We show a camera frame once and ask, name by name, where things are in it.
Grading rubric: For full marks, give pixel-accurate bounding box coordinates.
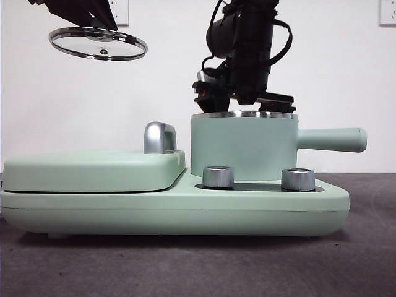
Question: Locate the silver grill cover handle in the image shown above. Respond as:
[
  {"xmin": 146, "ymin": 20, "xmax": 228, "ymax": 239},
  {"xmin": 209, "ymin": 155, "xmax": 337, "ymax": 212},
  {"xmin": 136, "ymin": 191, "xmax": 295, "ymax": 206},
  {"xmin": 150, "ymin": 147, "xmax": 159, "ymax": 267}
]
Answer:
[{"xmin": 143, "ymin": 122, "xmax": 178, "ymax": 155}]

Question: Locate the silver control dial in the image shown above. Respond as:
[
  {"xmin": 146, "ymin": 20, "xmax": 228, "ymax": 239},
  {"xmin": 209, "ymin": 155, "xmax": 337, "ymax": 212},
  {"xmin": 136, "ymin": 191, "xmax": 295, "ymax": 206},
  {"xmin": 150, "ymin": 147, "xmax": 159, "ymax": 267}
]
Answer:
[
  {"xmin": 280, "ymin": 168, "xmax": 316, "ymax": 191},
  {"xmin": 202, "ymin": 166, "xmax": 235, "ymax": 189}
]

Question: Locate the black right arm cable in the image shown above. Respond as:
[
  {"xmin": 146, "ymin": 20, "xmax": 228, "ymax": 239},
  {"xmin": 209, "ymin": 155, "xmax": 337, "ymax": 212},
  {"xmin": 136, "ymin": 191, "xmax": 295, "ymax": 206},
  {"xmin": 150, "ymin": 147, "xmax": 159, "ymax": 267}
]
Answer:
[{"xmin": 267, "ymin": 9, "xmax": 294, "ymax": 62}]

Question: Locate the white wall socket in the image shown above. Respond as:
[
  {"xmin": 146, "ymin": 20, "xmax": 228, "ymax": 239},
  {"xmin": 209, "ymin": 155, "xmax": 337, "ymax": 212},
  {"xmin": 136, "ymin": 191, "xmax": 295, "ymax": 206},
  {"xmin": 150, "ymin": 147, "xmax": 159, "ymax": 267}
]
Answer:
[
  {"xmin": 379, "ymin": 0, "xmax": 396, "ymax": 27},
  {"xmin": 110, "ymin": 0, "xmax": 129, "ymax": 27}
]

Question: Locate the mint green hinged grill cover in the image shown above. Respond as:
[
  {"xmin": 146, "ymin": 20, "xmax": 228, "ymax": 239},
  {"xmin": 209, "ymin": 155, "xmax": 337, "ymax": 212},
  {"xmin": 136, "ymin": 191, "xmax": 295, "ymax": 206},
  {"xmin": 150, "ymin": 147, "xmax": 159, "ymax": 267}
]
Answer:
[{"xmin": 2, "ymin": 149, "xmax": 187, "ymax": 194}]

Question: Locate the mint green handled pot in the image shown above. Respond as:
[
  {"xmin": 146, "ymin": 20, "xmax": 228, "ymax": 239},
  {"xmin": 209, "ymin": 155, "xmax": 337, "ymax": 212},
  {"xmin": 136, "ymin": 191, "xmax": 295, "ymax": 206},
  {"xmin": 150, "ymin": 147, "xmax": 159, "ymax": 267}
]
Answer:
[{"xmin": 189, "ymin": 111, "xmax": 368, "ymax": 183}]

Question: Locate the mint green breakfast machine base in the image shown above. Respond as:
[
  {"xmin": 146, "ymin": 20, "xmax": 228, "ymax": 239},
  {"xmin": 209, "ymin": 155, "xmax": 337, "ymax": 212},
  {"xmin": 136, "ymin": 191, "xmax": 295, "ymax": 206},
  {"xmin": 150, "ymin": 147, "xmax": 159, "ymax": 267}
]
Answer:
[{"xmin": 0, "ymin": 168, "xmax": 351, "ymax": 241}]

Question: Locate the glass lid with mint knob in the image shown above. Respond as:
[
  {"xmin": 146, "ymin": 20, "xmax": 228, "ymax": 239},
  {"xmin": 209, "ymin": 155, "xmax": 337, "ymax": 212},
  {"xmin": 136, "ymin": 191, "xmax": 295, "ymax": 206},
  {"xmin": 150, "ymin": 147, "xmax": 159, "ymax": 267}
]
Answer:
[{"xmin": 48, "ymin": 18, "xmax": 149, "ymax": 61}]

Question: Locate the black control panel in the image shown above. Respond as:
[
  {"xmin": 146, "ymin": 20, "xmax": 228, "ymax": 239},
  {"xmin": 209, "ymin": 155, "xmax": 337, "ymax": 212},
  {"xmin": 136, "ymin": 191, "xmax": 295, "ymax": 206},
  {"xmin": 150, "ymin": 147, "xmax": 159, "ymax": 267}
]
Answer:
[{"xmin": 194, "ymin": 182, "xmax": 324, "ymax": 193}]

